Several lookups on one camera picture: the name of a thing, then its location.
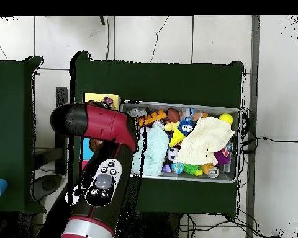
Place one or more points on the dark green table cloth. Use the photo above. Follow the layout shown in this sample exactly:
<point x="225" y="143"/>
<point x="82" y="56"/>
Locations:
<point x="10" y="124"/>
<point x="164" y="79"/>

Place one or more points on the cream waffle cloth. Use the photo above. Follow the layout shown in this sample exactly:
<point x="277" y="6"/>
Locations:
<point x="203" y="141"/>

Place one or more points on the yellow cheese wedge toy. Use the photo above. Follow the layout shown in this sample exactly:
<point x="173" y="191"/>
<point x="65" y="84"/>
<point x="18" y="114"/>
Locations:
<point x="176" y="138"/>

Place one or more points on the orange plastic building block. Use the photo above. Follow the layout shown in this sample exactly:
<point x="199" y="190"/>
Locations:
<point x="152" y="118"/>

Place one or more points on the blue spiky toy with eyes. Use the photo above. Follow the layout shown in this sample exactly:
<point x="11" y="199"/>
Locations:
<point x="186" y="127"/>

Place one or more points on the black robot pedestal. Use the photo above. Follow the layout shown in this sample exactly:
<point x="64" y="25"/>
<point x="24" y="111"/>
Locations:
<point x="161" y="226"/>

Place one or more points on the brown toy basketball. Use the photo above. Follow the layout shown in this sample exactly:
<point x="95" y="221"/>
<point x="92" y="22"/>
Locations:
<point x="173" y="115"/>

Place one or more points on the yellow plush duck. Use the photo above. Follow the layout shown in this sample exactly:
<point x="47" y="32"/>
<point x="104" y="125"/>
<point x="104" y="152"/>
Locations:
<point x="169" y="126"/>

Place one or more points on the wooden box with three holes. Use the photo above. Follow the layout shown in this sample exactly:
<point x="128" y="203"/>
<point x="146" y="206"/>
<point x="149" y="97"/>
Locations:
<point x="94" y="97"/>

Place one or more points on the black and white soccer ball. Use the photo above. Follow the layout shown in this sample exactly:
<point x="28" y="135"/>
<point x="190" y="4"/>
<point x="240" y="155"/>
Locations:
<point x="172" y="153"/>

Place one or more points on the blue globe ball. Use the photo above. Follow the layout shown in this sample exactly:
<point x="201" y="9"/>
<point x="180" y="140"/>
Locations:
<point x="177" y="167"/>

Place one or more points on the dark grey floor base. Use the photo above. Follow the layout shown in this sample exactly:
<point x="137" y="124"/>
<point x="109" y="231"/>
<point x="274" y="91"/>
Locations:
<point x="48" y="184"/>

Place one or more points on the white multicolour polka dot cloth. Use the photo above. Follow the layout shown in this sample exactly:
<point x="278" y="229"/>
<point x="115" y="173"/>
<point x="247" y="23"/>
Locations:
<point x="108" y="101"/>

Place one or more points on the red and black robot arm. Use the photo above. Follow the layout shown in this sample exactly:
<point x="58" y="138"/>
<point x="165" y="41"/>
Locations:
<point x="101" y="124"/>

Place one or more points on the mint green waffle cloth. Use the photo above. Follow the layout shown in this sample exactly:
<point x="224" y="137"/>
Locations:
<point x="154" y="151"/>

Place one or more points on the black upright panel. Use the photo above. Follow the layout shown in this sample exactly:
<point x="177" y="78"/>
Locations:
<point x="61" y="95"/>

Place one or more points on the yellow plastic ball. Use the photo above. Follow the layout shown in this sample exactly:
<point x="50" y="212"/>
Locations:
<point x="226" y="118"/>

